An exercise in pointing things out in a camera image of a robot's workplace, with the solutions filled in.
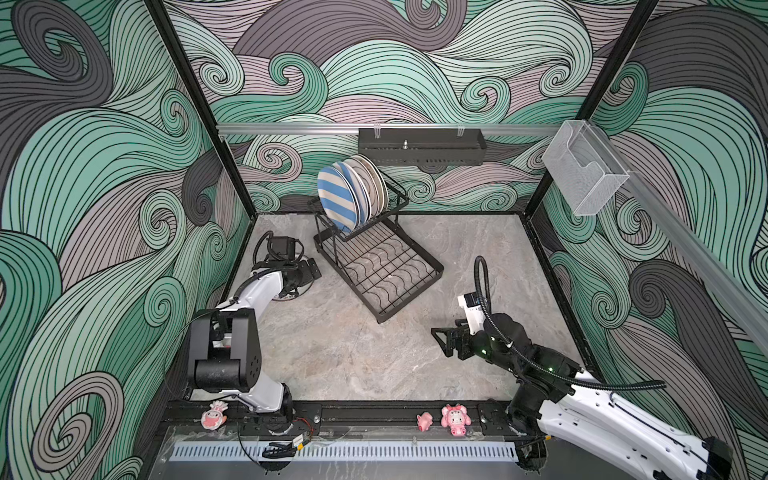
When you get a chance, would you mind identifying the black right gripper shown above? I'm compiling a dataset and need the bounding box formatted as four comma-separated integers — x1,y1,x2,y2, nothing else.
431,317,524,379

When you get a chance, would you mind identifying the blue white striped plate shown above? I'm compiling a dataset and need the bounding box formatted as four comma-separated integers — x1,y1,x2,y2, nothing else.
334,162,371,226
317,167,359,233

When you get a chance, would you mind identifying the white green line plate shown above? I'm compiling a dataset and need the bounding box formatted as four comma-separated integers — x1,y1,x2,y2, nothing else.
345,154,386,220

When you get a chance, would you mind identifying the cream floral plate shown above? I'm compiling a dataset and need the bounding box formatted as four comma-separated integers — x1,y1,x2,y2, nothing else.
363,156,390,214

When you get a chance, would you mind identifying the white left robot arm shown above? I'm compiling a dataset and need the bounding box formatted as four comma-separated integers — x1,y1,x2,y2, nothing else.
187,230,321,430

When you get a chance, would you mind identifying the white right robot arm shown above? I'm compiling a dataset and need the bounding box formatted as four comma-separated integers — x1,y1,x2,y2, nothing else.
431,292,736,479

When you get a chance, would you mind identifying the large pink pig toy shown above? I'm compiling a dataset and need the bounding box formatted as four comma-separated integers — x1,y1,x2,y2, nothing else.
441,404,472,437

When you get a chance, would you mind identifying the small pink pig toy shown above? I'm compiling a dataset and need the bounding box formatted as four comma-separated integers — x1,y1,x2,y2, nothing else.
417,412,433,432

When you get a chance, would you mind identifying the pink flat figure sticker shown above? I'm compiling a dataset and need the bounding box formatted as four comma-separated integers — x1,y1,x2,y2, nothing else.
200,400,229,431

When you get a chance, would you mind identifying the black wire dish rack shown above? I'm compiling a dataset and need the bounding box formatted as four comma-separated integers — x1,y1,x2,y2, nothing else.
309,174,444,324

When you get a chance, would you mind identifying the white slotted cable duct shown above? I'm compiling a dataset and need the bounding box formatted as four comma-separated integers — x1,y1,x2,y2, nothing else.
169,441,518,463

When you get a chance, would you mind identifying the aluminium wall rail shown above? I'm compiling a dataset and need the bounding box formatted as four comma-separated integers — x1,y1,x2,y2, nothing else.
216,122,560,137

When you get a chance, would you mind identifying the black wall shelf tray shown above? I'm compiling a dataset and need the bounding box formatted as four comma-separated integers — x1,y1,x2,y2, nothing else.
358,127,488,167

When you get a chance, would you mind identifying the clear plastic wall holder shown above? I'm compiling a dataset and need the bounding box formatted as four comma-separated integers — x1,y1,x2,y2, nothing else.
542,120,629,217

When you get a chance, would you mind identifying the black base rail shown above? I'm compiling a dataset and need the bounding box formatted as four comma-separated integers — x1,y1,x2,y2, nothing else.
161,398,541,438

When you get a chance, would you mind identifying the black frame post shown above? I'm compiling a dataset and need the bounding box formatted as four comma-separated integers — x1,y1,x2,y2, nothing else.
144,0,258,222

